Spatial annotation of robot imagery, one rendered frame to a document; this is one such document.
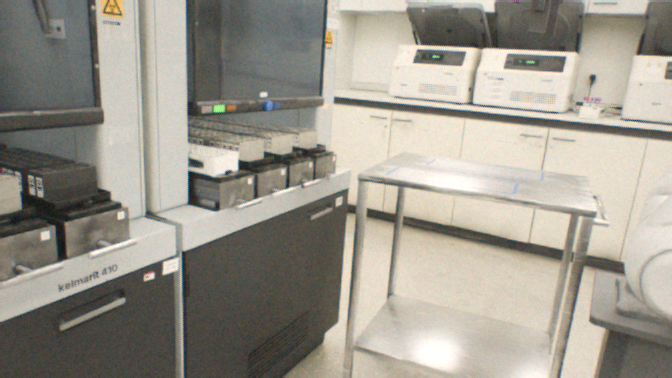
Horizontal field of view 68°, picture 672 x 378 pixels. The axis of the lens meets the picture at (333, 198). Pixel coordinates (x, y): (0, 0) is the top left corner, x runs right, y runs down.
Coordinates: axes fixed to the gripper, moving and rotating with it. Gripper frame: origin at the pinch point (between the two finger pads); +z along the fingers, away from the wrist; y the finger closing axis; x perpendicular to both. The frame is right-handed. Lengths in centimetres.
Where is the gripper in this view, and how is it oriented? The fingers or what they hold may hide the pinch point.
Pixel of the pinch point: (542, 29)
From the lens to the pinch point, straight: 109.2
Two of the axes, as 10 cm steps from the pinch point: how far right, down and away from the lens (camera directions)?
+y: 4.9, -2.0, 8.5
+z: -0.7, 9.6, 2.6
